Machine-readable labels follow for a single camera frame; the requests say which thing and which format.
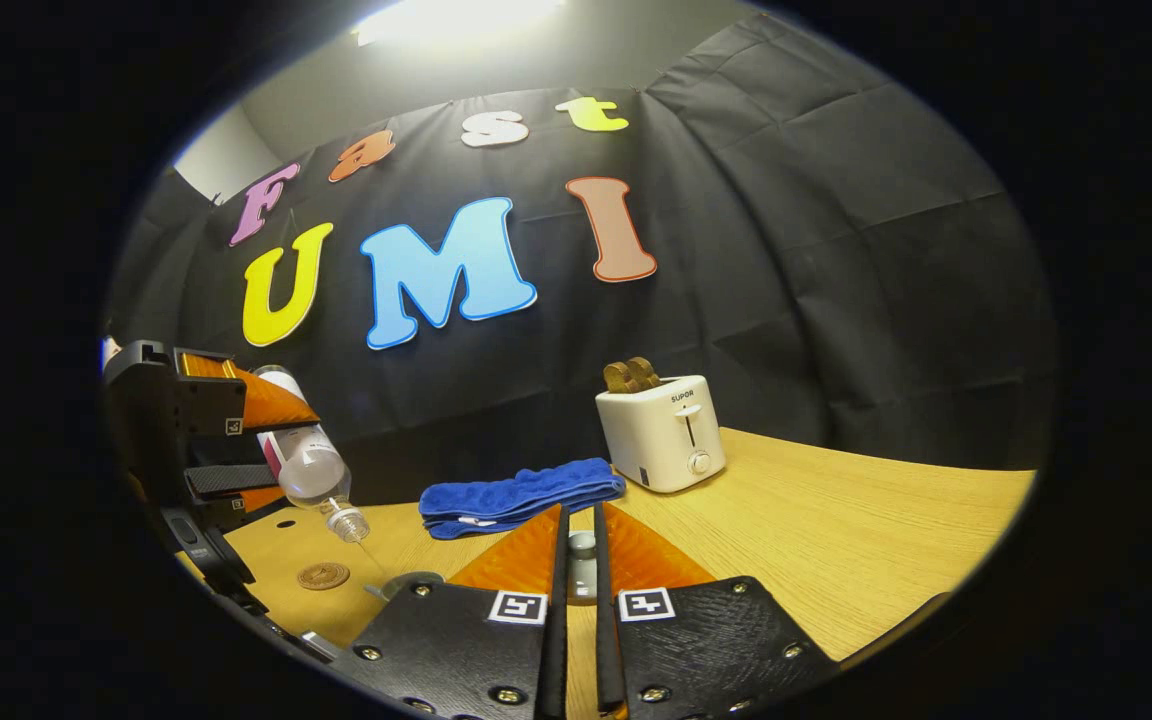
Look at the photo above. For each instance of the white toaster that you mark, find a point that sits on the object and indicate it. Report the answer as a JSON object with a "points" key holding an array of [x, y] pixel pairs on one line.
{"points": [[661, 440]]}

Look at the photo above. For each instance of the folded blue towel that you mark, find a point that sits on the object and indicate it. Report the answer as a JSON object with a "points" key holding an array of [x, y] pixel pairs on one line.
{"points": [[516, 495]]}

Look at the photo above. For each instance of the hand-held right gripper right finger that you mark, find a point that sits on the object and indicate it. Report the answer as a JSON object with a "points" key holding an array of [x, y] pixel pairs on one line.
{"points": [[605, 660]]}

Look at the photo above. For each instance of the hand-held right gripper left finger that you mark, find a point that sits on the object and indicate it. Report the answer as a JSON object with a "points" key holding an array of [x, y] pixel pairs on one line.
{"points": [[558, 650]]}

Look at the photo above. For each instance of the ceiling light panel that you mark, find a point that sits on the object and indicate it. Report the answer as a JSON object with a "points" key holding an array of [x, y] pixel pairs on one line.
{"points": [[456, 18]]}

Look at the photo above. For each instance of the brown bread slice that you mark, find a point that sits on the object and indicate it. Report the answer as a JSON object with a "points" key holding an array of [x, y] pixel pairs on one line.
{"points": [[645, 373], [617, 378]]}

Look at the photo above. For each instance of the clear plastic water bottle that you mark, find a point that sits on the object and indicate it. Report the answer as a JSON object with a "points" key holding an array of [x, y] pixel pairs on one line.
{"points": [[308, 460]]}

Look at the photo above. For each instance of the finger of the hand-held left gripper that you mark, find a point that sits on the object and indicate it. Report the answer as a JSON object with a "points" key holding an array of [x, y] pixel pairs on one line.
{"points": [[211, 410], [231, 480]]}

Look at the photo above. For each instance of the black backdrop cloth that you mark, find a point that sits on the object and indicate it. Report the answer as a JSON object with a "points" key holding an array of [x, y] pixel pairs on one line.
{"points": [[736, 300]]}

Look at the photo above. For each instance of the round brown coaster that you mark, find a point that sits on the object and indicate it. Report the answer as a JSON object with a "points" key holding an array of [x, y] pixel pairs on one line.
{"points": [[323, 576]]}

